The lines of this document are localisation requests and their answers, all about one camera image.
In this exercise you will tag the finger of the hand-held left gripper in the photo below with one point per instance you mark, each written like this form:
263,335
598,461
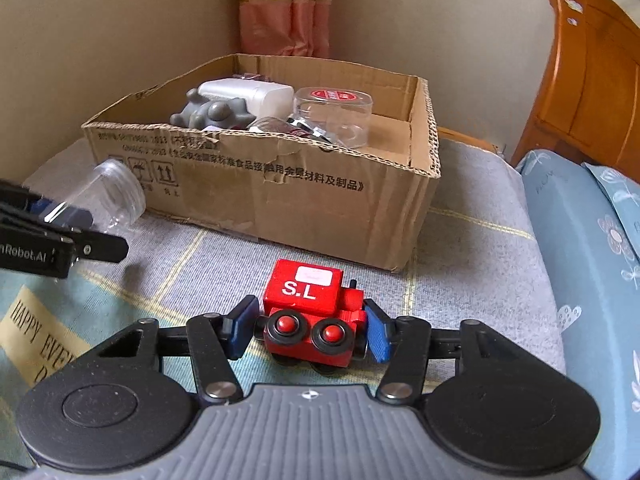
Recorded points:
100,249
30,202

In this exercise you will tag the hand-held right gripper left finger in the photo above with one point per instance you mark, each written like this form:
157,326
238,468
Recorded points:
239,330

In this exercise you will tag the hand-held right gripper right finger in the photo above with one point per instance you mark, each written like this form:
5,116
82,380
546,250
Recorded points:
380,335

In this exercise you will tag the clear plastic jar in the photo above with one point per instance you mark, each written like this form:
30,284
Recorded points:
115,190

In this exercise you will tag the red wooden toy train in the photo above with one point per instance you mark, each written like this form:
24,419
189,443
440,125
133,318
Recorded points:
300,285

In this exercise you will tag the cardboard box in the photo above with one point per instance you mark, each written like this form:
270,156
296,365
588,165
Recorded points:
300,200

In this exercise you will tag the grey spiky animal toy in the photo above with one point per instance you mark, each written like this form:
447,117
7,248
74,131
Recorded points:
210,112

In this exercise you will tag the clear bottle with gold beads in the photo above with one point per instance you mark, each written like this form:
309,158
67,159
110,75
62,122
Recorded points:
290,127

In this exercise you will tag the blue floral bed sheet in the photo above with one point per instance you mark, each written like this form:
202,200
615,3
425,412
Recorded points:
590,320

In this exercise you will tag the wooden bedside table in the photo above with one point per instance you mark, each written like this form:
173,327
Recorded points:
470,141

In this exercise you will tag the white rectangular box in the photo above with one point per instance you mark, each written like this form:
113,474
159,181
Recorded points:
255,97

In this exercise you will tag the clear container with red label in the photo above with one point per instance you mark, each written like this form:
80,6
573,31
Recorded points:
335,115

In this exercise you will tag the blue floral pillow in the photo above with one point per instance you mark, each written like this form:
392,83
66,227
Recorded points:
620,210

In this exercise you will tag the pink and cream curtain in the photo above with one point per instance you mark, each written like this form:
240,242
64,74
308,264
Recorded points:
285,10

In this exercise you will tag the wooden bed headboard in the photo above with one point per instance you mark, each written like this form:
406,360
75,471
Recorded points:
590,90

